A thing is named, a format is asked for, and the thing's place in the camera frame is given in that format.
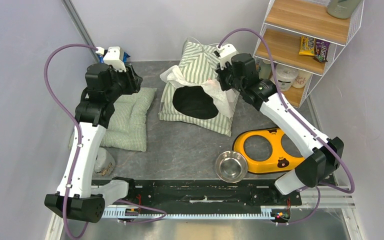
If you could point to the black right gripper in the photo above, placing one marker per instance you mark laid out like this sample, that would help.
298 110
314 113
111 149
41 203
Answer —
224 85

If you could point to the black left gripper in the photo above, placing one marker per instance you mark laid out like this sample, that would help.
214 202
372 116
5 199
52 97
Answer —
133 81

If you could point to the green striped pet tent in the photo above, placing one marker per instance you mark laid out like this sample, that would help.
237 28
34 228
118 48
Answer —
192 93

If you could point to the green checked pet cushion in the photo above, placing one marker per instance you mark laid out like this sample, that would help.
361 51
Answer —
127 126

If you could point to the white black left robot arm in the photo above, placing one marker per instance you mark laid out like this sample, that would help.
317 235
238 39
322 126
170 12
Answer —
75 198

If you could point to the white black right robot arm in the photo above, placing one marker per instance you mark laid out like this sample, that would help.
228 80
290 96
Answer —
321 153

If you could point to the yellow pet bowl holder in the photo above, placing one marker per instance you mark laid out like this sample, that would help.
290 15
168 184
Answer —
278 160

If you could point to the blue Doritos chip bag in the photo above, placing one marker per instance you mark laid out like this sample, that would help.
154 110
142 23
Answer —
124 58

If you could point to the green bottle lower shelf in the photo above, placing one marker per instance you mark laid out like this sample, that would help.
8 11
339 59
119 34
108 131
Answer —
264 69

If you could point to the green bottle shelf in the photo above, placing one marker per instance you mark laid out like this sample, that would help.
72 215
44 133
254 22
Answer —
264 69
342 9

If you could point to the white toilet paper roll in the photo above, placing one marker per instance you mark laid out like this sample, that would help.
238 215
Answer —
285 76

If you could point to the cream printed cup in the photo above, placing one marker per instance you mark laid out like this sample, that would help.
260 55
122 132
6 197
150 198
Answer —
301 79

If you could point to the yellow candy bag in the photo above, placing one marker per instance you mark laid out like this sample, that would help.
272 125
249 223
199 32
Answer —
307 46

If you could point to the steel bowl front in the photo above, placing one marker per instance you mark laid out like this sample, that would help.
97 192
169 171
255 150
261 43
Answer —
231 166

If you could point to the dark purple candy bag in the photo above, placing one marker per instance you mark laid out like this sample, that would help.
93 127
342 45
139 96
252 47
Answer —
321 50

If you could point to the green bottle top shelf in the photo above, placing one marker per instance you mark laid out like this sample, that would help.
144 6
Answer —
342 9

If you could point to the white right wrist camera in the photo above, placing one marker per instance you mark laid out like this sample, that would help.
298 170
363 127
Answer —
225 54

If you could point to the white wire wooden shelf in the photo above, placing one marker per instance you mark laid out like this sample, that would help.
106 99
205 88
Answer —
301 34

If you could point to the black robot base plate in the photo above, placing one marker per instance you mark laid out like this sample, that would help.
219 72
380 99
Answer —
254 192

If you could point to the aluminium rail frame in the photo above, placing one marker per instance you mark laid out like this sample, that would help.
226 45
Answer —
312 199

